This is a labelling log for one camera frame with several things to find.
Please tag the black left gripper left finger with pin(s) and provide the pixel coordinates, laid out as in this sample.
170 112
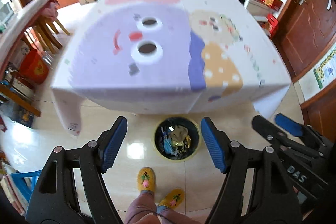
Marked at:
54 199

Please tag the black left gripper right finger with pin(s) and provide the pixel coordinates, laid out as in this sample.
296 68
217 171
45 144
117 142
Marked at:
256 188

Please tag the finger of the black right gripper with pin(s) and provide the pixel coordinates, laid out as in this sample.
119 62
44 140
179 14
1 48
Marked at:
308 135
278 139

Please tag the yellow round trash bin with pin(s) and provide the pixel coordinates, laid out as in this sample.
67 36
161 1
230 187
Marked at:
177 138

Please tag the blue plastic stool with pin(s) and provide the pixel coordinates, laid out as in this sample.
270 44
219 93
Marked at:
23 184

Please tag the left yellow knitted slipper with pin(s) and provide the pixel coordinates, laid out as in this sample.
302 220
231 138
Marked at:
146 180

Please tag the yellow knitted slipper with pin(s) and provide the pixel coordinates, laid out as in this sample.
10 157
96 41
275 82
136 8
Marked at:
173 199
146 180

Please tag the right yellow knitted slipper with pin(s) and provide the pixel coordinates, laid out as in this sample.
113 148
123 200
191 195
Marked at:
173 199

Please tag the brown wooden door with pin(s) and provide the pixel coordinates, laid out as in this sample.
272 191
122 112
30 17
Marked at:
305 32

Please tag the white side cabinet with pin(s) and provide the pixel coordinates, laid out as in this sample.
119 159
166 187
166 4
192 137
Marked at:
256 8

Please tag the cartoon patterned tablecloth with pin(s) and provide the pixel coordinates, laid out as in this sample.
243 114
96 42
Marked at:
168 57

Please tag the red bag on floor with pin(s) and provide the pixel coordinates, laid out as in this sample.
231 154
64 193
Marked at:
34 68

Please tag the wooden dining table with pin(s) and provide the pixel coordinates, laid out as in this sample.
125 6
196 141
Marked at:
40 15

